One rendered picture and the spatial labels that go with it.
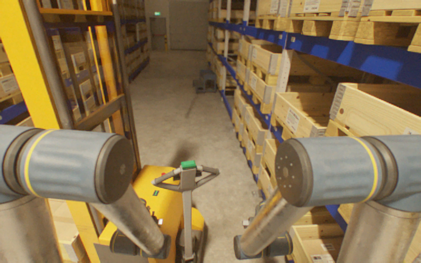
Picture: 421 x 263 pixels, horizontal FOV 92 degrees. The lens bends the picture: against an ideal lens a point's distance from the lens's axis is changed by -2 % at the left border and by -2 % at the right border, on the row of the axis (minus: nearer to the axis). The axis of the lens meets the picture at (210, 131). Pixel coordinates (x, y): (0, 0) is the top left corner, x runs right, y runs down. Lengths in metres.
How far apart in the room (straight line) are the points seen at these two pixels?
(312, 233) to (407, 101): 1.27
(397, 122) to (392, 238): 0.60
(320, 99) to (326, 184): 2.09
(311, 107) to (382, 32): 1.30
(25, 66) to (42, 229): 0.74
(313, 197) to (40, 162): 0.51
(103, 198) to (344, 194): 0.46
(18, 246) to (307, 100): 2.34
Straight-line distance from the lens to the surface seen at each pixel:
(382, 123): 1.21
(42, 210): 0.69
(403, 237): 0.70
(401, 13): 1.22
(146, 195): 1.83
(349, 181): 0.48
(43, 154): 0.50
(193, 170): 1.26
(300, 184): 0.45
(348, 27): 1.50
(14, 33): 1.20
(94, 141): 0.46
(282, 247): 1.18
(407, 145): 0.60
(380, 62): 1.34
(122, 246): 1.17
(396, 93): 1.69
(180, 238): 2.09
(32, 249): 0.72
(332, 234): 2.36
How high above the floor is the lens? 2.15
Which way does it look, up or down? 28 degrees down
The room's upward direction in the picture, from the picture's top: 2 degrees clockwise
